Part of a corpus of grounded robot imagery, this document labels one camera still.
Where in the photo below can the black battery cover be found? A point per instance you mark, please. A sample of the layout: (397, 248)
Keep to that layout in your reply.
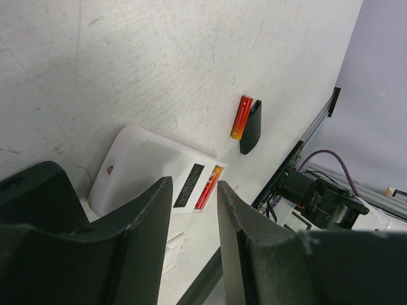
(252, 130)

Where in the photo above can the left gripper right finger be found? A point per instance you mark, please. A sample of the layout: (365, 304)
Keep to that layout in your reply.
(264, 263)

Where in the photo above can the white red remote control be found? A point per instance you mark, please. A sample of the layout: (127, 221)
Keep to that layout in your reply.
(137, 159)

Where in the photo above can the red yellow battery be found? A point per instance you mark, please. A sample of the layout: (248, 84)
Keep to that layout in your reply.
(241, 117)
(209, 187)

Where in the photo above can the aluminium rail frame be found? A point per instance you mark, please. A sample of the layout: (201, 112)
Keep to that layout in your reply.
(318, 127)

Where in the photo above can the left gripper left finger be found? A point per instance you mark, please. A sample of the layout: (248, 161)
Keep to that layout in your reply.
(52, 254)

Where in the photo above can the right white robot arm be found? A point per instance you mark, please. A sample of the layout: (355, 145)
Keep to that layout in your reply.
(322, 215)

